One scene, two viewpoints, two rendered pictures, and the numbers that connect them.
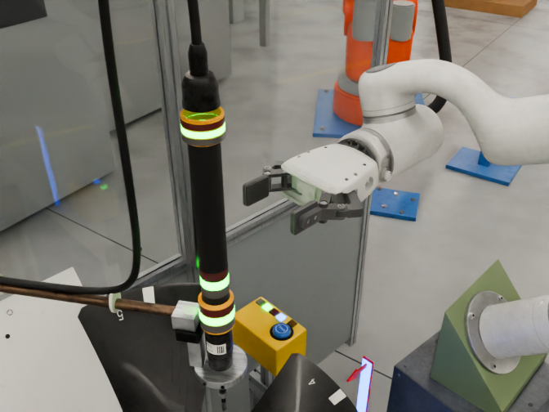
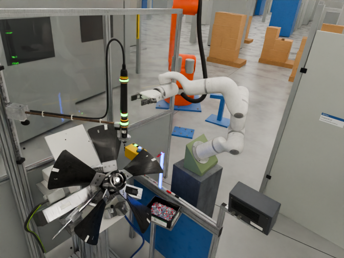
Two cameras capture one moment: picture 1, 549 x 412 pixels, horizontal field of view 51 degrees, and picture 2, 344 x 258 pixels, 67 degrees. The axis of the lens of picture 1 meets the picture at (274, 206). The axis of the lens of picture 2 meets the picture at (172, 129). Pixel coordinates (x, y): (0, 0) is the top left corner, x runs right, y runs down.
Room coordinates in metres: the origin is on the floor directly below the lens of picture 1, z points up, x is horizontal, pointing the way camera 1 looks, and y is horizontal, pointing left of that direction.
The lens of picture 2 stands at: (-0.79, -0.02, 2.24)
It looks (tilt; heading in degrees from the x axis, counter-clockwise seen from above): 29 degrees down; 352
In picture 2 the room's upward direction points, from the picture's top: 5 degrees clockwise
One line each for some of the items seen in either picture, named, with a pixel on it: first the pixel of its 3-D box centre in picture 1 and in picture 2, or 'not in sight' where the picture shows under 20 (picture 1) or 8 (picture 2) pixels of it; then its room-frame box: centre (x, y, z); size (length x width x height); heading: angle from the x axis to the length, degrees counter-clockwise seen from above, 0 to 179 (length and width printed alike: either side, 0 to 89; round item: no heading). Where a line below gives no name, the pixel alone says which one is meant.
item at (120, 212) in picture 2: not in sight; (121, 208); (0.49, 0.10, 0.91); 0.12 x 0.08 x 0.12; 44
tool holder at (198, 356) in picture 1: (212, 341); (122, 130); (0.52, 0.08, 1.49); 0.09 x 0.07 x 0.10; 79
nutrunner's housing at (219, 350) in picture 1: (212, 244); (124, 106); (0.51, 0.07, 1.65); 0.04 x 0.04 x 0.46
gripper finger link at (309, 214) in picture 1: (319, 217); (147, 102); (0.56, -0.05, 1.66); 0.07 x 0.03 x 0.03; 134
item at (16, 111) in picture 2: not in sight; (17, 111); (0.64, 0.69, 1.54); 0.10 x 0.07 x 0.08; 79
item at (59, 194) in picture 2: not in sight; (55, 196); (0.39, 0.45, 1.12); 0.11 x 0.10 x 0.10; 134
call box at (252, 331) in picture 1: (268, 337); (135, 153); (0.98, 0.01, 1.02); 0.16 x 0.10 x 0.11; 44
